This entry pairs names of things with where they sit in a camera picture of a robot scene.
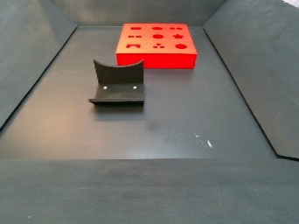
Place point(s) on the red shape sorter box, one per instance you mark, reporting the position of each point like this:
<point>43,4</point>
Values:
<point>162,45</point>

